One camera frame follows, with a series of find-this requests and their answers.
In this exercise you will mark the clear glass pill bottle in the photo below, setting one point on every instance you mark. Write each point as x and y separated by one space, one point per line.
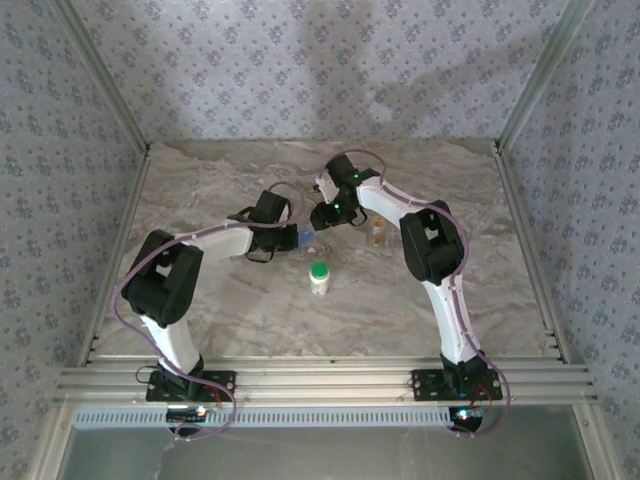
376 232

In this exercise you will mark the white pill bottle green cap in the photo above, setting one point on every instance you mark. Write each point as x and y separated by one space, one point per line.
319 280

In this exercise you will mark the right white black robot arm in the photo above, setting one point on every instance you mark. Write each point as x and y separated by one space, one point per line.
432 245

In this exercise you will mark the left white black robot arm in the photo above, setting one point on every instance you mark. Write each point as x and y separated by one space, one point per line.
165 280

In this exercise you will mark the grey metal panel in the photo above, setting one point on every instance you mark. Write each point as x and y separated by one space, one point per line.
320 455

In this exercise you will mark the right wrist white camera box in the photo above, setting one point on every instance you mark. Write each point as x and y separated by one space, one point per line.
326 185

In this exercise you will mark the aluminium table side rail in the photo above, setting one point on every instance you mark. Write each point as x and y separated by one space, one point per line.
522 225
125 225

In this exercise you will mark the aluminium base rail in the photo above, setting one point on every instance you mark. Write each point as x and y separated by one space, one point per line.
325 380

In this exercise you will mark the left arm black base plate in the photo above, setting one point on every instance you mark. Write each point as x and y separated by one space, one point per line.
220 387

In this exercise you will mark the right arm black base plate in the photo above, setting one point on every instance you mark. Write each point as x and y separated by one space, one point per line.
425 387

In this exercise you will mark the aluminium frame post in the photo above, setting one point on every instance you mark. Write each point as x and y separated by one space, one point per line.
107 90
537 85

